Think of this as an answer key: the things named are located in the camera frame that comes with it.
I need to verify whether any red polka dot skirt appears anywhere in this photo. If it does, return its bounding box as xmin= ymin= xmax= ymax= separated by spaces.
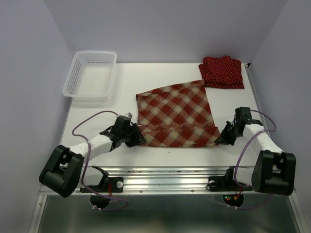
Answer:
xmin=219 ymin=73 xmax=244 ymax=89
xmin=198 ymin=56 xmax=242 ymax=89

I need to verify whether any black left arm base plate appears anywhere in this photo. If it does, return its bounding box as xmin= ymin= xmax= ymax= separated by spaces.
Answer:
xmin=85 ymin=177 xmax=124 ymax=193

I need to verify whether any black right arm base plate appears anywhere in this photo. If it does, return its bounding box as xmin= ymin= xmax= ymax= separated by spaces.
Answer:
xmin=206 ymin=176 xmax=233 ymax=192

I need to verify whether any aluminium rail frame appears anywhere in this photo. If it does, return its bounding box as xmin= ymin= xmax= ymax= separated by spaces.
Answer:
xmin=32 ymin=63 xmax=309 ymax=233

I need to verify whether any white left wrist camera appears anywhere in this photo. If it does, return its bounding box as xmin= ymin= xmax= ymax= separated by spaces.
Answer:
xmin=124 ymin=113 xmax=133 ymax=120

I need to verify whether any white plastic basket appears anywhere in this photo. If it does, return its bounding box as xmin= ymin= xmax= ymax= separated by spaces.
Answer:
xmin=62 ymin=50 xmax=117 ymax=101

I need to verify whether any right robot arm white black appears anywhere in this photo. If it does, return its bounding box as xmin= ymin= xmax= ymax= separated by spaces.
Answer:
xmin=210 ymin=107 xmax=296 ymax=196

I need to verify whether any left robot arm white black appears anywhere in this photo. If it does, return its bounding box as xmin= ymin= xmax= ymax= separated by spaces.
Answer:
xmin=39 ymin=115 xmax=146 ymax=198

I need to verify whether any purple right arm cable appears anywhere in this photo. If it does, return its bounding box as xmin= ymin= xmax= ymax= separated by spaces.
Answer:
xmin=211 ymin=109 xmax=279 ymax=211

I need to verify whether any red patterned skirt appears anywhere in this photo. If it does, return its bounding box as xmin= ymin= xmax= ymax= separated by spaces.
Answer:
xmin=136 ymin=80 xmax=220 ymax=148

